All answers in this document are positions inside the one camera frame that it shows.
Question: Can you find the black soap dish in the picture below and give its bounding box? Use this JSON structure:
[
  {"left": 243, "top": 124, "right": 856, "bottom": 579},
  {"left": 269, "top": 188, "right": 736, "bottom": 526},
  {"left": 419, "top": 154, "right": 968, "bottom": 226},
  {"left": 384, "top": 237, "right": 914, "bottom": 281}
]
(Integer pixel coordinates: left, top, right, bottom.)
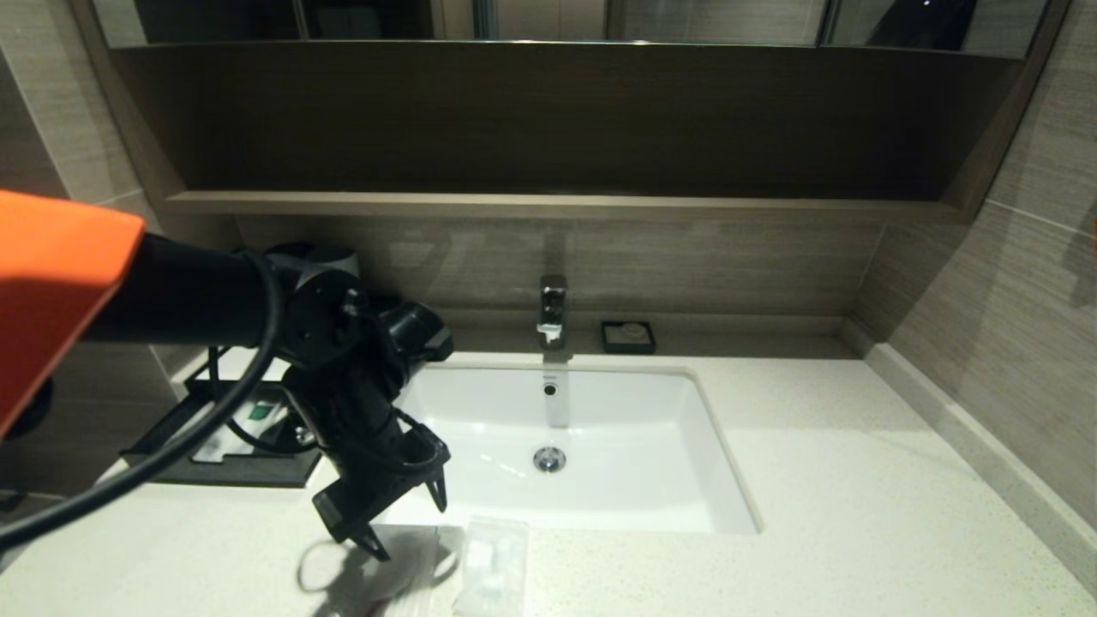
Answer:
[{"left": 601, "top": 320, "right": 656, "bottom": 356}]

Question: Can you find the chrome faucet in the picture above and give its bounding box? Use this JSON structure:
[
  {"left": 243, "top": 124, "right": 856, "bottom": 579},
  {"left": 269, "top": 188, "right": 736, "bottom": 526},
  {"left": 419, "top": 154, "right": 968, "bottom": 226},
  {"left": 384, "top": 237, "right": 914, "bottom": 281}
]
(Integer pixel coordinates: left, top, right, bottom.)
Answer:
[{"left": 537, "top": 275, "right": 569, "bottom": 350}]

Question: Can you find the toothbrush packet with green label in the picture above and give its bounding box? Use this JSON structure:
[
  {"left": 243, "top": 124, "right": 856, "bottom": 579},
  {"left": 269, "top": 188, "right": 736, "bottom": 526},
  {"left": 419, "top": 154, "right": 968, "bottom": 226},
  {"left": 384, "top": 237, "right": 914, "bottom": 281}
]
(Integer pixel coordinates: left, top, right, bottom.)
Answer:
[{"left": 193, "top": 398, "right": 290, "bottom": 464}]

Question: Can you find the wall mirror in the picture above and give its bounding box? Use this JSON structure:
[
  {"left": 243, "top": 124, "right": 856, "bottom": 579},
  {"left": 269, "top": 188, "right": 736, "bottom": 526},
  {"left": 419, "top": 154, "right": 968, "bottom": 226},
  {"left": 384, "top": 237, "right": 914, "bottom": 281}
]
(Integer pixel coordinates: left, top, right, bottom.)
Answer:
[{"left": 90, "top": 0, "right": 1051, "bottom": 61}]

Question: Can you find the brown wooden shelf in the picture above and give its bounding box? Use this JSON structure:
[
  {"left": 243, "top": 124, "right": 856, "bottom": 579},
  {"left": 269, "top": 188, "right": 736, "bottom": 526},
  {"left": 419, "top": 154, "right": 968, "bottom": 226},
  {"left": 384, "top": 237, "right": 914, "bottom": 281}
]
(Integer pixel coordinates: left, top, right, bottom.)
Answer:
[{"left": 163, "top": 190, "right": 965, "bottom": 225}]

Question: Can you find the black pull-out drawer tray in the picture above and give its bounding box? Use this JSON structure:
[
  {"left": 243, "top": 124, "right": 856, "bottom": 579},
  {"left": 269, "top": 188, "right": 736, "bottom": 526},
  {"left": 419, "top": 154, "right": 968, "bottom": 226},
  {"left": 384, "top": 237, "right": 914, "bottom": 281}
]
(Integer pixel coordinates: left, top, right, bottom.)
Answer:
[{"left": 120, "top": 381, "right": 325, "bottom": 489}]

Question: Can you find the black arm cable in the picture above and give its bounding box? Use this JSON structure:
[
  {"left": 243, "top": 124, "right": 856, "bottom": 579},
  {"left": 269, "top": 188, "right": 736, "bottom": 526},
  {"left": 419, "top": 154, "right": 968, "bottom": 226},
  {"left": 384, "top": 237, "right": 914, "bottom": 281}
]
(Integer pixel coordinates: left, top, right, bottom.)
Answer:
[{"left": 0, "top": 249, "right": 285, "bottom": 551}]

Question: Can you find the grey plastic cup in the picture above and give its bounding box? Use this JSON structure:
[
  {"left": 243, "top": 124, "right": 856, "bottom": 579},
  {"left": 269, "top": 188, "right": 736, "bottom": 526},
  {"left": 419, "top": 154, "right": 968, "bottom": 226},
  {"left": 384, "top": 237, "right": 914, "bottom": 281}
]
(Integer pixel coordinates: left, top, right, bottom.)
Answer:
[{"left": 302, "top": 244, "right": 361, "bottom": 277}]

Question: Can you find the clear packet with cotton swabs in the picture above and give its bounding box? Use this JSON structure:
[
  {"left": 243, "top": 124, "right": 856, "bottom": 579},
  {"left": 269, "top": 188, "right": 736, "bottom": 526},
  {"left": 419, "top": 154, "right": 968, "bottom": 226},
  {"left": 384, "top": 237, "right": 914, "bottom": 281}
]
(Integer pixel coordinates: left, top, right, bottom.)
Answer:
[{"left": 452, "top": 518, "right": 531, "bottom": 617}]

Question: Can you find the white sink basin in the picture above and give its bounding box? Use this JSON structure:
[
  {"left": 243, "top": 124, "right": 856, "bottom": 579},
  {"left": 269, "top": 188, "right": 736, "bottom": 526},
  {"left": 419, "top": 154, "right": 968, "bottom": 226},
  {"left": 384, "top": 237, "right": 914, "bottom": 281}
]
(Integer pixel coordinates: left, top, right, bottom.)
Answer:
[{"left": 377, "top": 364, "right": 762, "bottom": 534}]

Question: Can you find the clear packet with white disc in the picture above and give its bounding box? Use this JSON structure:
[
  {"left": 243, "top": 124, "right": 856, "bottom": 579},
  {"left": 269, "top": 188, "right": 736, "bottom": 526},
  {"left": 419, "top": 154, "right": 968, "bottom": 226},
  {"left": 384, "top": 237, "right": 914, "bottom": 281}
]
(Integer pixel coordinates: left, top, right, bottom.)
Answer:
[{"left": 317, "top": 524, "right": 442, "bottom": 617}]

